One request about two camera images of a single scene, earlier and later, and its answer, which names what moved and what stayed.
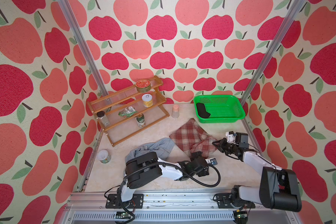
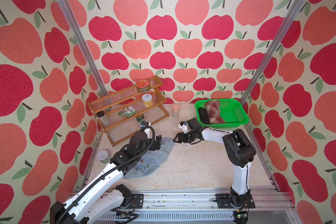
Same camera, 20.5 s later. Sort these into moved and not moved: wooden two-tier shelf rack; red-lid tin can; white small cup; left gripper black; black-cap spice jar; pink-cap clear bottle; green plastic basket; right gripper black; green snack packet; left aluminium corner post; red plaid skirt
Moved: green plastic basket; red plaid skirt; left gripper black; right gripper black
Not moved: wooden two-tier shelf rack; pink-cap clear bottle; left aluminium corner post; black-cap spice jar; red-lid tin can; white small cup; green snack packet
